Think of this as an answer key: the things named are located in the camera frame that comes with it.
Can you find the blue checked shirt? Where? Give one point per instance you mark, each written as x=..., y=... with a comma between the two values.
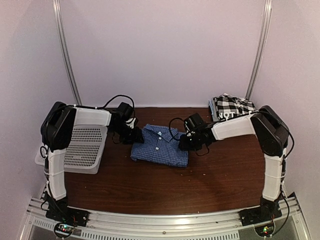
x=161, y=146

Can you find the left small circuit board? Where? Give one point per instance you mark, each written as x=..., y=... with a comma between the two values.
x=63, y=230

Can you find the left aluminium frame post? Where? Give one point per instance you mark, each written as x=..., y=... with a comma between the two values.
x=64, y=50

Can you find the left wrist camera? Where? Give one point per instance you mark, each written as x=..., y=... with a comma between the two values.
x=126, y=114

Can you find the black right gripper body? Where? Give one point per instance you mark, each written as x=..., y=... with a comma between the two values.
x=190, y=144

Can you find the right aluminium frame post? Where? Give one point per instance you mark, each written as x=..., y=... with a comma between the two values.
x=263, y=36

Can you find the aluminium frame post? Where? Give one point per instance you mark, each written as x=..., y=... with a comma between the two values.
x=64, y=50
x=263, y=36

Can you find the black white plaid shirt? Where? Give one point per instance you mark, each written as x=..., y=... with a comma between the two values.
x=227, y=106

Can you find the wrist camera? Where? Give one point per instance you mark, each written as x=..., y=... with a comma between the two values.
x=126, y=114
x=193, y=124

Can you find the small circuit board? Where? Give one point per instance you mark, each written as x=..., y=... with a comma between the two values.
x=63, y=230
x=264, y=230

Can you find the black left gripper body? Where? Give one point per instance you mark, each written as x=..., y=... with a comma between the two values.
x=127, y=135

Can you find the front aluminium rail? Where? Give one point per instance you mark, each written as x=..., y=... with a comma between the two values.
x=223, y=225

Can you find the right small circuit board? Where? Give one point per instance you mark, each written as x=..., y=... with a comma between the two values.
x=264, y=230

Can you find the white perforated plastic basket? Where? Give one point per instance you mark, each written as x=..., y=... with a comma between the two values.
x=85, y=150

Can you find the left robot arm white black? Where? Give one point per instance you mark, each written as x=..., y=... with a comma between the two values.
x=56, y=132

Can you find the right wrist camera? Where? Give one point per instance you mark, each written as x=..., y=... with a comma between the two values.
x=193, y=124

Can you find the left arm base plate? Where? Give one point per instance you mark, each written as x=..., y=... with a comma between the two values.
x=70, y=216

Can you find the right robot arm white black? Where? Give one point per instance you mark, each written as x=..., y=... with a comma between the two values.
x=270, y=131

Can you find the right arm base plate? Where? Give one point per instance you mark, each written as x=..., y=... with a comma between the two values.
x=257, y=215

